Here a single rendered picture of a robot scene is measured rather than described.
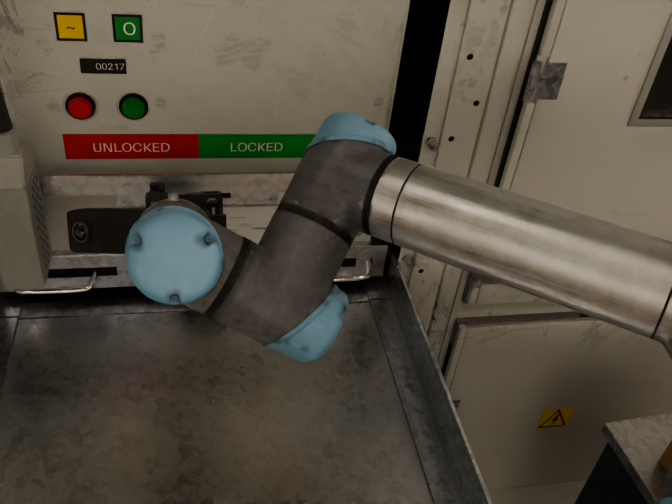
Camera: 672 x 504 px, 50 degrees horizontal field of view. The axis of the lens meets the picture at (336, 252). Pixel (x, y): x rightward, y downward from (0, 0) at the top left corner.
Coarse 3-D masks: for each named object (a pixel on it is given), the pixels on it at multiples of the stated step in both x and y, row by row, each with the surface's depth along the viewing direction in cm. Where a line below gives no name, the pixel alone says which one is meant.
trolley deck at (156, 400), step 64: (64, 320) 98; (128, 320) 99; (192, 320) 100; (64, 384) 89; (128, 384) 90; (192, 384) 91; (256, 384) 92; (320, 384) 93; (384, 384) 95; (0, 448) 81; (64, 448) 82; (128, 448) 83; (192, 448) 84; (256, 448) 85; (320, 448) 86; (384, 448) 87
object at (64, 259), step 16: (64, 256) 96; (80, 256) 97; (96, 256) 97; (112, 256) 97; (352, 256) 105; (384, 256) 106; (48, 272) 97; (64, 272) 98; (80, 272) 98; (112, 272) 99; (352, 272) 107; (0, 288) 97
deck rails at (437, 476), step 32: (0, 320) 96; (384, 320) 104; (416, 320) 95; (0, 352) 92; (416, 352) 96; (0, 384) 88; (416, 384) 95; (416, 416) 90; (448, 416) 85; (416, 448) 87; (448, 448) 85; (448, 480) 83; (480, 480) 76
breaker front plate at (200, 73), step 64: (0, 0) 76; (64, 0) 77; (128, 0) 78; (192, 0) 79; (256, 0) 81; (320, 0) 82; (384, 0) 83; (0, 64) 80; (64, 64) 81; (128, 64) 83; (192, 64) 84; (256, 64) 85; (320, 64) 87; (384, 64) 88; (64, 128) 86; (128, 128) 87; (192, 128) 89; (256, 128) 91; (256, 192) 96
